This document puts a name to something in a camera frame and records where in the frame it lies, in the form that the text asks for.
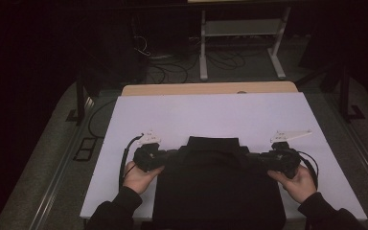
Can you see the white table board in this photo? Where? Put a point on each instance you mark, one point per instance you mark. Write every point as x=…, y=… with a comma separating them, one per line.
x=211, y=115

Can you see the person's left hand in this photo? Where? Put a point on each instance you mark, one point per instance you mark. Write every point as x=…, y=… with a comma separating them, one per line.
x=139, y=180

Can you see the person's right hand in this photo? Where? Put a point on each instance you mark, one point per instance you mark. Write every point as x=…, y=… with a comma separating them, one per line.
x=297, y=188

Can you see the white metal table frame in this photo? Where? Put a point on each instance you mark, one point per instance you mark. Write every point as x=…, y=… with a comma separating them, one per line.
x=242, y=28

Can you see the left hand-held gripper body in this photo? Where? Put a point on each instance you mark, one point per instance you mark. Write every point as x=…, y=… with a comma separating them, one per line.
x=148, y=156

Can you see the black metal stand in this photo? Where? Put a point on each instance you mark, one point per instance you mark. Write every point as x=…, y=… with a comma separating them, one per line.
x=344, y=92
x=80, y=96

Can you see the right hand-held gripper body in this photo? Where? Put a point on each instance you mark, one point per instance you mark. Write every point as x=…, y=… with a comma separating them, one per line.
x=281, y=159

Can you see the black tank top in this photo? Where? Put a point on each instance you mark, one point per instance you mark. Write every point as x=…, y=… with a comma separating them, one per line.
x=218, y=185

